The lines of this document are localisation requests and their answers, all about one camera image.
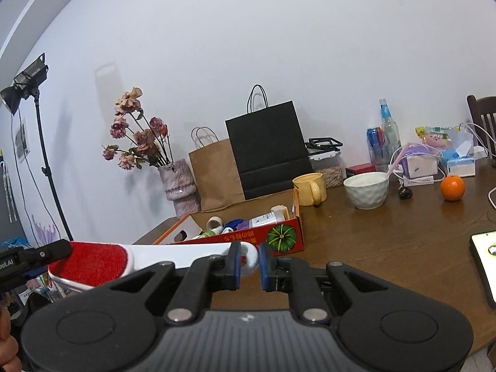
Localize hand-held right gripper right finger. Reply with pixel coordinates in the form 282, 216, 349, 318
259, 243, 390, 325

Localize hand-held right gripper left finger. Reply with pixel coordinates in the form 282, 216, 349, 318
106, 241, 241, 325

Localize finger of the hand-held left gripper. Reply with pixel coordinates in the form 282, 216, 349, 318
15, 239, 73, 271

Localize red cardboard box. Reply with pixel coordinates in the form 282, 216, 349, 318
153, 189, 305, 255

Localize white and red lint brush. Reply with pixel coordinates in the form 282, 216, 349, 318
47, 240, 259, 293

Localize person's left hand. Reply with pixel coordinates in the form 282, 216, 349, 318
0, 305, 23, 372

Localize pile of colourful packets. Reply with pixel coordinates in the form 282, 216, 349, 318
0, 236, 59, 308

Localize white cardboard box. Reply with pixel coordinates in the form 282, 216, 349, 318
250, 212, 279, 228

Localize black board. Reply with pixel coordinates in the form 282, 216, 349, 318
0, 151, 29, 241

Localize black light stand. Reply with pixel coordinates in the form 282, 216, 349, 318
33, 89, 74, 241

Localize yellow mug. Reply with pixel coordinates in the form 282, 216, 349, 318
292, 173, 327, 207

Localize brown paper bag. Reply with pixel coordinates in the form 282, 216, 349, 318
188, 126, 246, 212

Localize pink textured vase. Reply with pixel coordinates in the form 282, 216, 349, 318
158, 159, 201, 219

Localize black paper bag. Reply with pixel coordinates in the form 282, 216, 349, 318
225, 84, 314, 201

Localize clear container with black lid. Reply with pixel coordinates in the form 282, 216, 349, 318
306, 137, 344, 188

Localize white bowl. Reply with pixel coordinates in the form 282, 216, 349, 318
343, 172, 389, 210

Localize small red box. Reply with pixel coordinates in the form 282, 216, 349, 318
346, 164, 376, 181

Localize dried pink flowers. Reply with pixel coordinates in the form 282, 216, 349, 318
102, 87, 176, 171

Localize blue drink can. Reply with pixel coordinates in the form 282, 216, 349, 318
366, 127, 384, 163

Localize pink straw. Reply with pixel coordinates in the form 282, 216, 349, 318
387, 143, 412, 179

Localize black studio light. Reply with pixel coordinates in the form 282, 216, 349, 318
0, 53, 49, 116

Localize white power strip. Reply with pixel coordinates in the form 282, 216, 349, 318
403, 175, 435, 187

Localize clear glass bottle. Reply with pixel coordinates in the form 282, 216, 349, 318
379, 99, 402, 163

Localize purple and white tissue pack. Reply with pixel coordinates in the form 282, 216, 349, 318
399, 143, 439, 179

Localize orange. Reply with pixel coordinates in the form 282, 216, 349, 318
441, 175, 466, 202

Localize colourful snack packet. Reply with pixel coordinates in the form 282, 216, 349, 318
416, 126, 452, 148

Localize black device with lit screen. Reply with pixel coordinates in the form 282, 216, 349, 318
470, 230, 496, 308

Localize blue tissue pack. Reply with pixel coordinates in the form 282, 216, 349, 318
442, 130, 476, 177

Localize wooden chair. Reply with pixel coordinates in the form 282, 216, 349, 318
467, 95, 496, 159

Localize wall picture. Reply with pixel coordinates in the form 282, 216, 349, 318
15, 118, 31, 163

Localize white cable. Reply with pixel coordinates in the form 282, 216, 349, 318
459, 122, 496, 160

